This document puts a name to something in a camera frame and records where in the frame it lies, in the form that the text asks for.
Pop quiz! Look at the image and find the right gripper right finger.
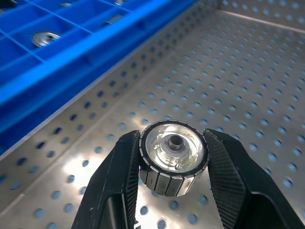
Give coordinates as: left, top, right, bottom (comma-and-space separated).
203, 128, 305, 229

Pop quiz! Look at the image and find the perforated metal tray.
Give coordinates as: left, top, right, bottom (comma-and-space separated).
0, 0, 305, 229

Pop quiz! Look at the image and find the blue compartment tray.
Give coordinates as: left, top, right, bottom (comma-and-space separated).
0, 0, 198, 156

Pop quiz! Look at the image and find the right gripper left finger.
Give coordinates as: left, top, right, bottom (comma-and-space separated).
71, 130, 142, 229

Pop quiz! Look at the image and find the metal motor rotor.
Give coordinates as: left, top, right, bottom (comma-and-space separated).
139, 120, 210, 198
30, 31, 62, 48

